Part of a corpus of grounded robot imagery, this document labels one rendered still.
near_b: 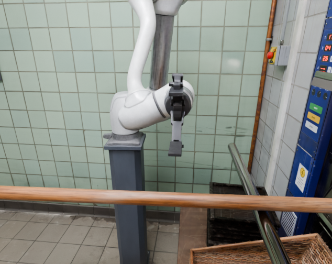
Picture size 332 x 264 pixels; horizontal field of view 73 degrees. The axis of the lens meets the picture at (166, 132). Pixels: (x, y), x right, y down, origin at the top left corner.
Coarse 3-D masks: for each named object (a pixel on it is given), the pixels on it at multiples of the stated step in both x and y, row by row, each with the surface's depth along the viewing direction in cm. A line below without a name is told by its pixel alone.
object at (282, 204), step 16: (0, 192) 49; (16, 192) 49; (32, 192) 49; (48, 192) 49; (64, 192) 49; (80, 192) 48; (96, 192) 48; (112, 192) 48; (128, 192) 48; (144, 192) 48; (160, 192) 48; (176, 192) 48; (224, 208) 46; (240, 208) 46; (256, 208) 46; (272, 208) 45; (288, 208) 45; (304, 208) 45; (320, 208) 45
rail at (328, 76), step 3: (315, 72) 68; (318, 72) 66; (321, 72) 65; (324, 72) 63; (327, 72) 62; (315, 75) 67; (318, 75) 66; (321, 75) 65; (324, 75) 63; (327, 75) 62; (330, 75) 60; (321, 78) 65; (324, 78) 63; (327, 78) 61; (330, 78) 60
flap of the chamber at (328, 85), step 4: (312, 80) 69; (316, 80) 66; (320, 80) 64; (324, 80) 63; (328, 80) 61; (312, 84) 68; (316, 84) 66; (320, 84) 64; (324, 84) 62; (328, 84) 61; (324, 88) 62; (328, 88) 60
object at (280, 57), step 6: (276, 48) 117; (282, 48) 116; (288, 48) 116; (276, 54) 118; (282, 54) 117; (288, 54) 117; (270, 60) 125; (276, 60) 119; (282, 60) 118; (288, 60) 118
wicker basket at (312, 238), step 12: (288, 240) 84; (300, 240) 84; (312, 240) 84; (192, 252) 89; (204, 252) 90; (216, 252) 89; (228, 252) 89; (240, 252) 88; (252, 252) 88; (264, 252) 87; (288, 252) 87; (300, 252) 87; (312, 252) 82; (324, 252) 77
